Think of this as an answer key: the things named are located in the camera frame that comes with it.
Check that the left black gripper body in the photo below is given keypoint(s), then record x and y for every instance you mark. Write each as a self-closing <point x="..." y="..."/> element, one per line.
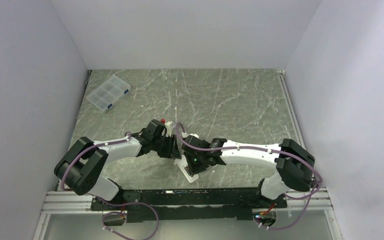
<point x="166" y="146"/>

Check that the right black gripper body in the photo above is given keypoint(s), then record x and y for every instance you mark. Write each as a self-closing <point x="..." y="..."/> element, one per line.
<point x="196" y="163"/>

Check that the white remote control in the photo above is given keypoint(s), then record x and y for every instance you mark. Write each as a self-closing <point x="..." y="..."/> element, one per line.
<point x="182" y="164"/>

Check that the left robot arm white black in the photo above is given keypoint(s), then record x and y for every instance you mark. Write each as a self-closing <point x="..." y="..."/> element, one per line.
<point x="80" y="168"/>

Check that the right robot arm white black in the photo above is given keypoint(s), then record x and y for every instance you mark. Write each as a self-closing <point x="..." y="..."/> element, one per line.
<point x="292" y="164"/>

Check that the clear plastic compartment box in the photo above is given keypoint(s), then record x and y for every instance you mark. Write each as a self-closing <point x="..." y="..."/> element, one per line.
<point x="109" y="93"/>

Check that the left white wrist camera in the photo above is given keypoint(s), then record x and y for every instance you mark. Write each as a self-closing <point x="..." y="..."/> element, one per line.
<point x="169" y="125"/>

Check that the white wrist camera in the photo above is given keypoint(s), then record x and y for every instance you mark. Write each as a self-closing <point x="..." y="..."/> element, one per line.
<point x="191" y="136"/>
<point x="169" y="125"/>

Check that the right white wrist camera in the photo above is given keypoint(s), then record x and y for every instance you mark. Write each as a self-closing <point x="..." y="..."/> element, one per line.
<point x="191" y="136"/>

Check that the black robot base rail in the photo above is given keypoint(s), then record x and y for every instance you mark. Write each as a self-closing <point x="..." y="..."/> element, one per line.
<point x="192" y="204"/>

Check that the aluminium rail right edge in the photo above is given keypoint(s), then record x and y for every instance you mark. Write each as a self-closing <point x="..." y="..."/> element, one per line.
<point x="320" y="201"/>

